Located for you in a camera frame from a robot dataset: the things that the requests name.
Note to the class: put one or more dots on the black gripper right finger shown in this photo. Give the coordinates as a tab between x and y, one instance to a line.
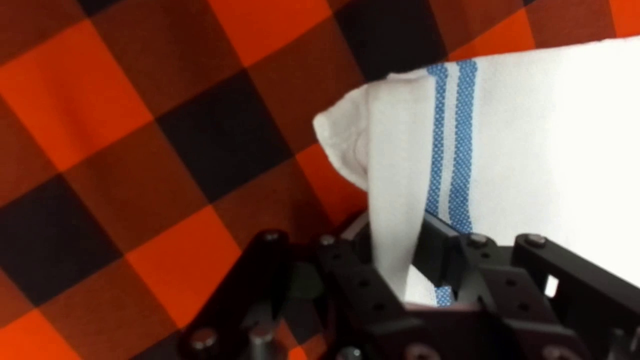
520	306

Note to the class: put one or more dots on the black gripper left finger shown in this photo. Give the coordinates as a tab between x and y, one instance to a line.
347	306

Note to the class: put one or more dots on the white dishcloth with blue stripes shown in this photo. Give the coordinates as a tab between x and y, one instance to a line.
533	132

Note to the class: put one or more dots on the red black plaid tablecloth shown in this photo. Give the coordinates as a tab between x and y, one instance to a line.
133	132

